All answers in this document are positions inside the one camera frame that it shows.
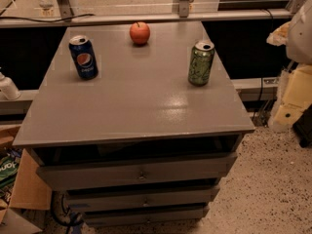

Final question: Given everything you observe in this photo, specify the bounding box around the black cable under cabinet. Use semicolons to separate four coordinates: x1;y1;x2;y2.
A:
50;190;85;234

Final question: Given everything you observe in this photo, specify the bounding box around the bottom grey drawer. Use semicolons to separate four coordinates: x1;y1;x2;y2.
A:
84;204;209;227

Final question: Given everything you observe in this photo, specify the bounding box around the top grey drawer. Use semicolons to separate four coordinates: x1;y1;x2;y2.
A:
37;152;237;191

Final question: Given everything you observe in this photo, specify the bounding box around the grey drawer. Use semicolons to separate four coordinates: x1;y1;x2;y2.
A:
84;204;209;227
37;152;237;191
66;185;220;213

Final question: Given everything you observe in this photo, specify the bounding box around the middle grey drawer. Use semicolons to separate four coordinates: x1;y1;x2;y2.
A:
66;185;220;213

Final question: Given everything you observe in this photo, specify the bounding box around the brown cardboard box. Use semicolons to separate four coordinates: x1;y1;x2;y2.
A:
0;127;52;234

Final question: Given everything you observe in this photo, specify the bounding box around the grey metal railing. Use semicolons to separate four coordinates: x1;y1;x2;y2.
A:
0;9;293;28

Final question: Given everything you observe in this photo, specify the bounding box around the grey drawer cabinet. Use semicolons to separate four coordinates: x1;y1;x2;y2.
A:
15;22;254;218

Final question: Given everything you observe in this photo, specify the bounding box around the white plastic bottle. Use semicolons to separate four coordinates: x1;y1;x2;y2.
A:
0;72;20;100

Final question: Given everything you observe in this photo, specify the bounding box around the green soda can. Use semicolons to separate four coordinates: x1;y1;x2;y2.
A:
188;40;215;86

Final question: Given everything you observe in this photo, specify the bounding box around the blue pepsi can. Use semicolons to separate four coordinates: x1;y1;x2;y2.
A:
68;35;98;80

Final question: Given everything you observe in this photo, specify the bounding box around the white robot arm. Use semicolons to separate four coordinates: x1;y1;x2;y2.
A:
286;0;312;64

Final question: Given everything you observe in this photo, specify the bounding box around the black cable on ledge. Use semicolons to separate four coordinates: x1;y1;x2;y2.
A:
0;13;96;23

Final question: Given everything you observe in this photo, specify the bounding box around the red apple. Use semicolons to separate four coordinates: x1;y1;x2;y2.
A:
130;21;150;45

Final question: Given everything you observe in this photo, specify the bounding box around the green snack bag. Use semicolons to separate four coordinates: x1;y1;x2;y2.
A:
0;148;22;203

